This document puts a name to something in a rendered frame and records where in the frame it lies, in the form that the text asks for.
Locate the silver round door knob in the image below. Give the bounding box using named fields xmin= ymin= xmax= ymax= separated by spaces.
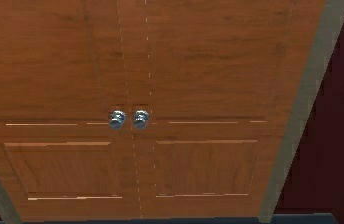
xmin=132 ymin=110 xmax=151 ymax=130
xmin=108 ymin=110 xmax=127 ymax=131

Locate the brown wooden door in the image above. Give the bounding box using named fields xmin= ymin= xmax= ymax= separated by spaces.
xmin=116 ymin=0 xmax=328 ymax=220
xmin=0 ymin=0 xmax=143 ymax=222

